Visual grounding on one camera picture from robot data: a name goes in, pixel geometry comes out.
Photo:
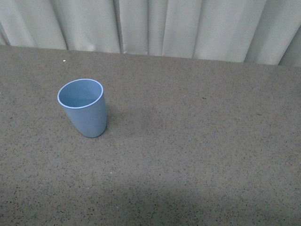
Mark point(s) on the blue plastic cup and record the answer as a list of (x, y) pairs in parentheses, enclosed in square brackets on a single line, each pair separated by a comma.
[(84, 103)]

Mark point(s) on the white pleated curtain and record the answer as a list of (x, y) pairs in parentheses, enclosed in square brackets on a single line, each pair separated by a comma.
[(253, 31)]

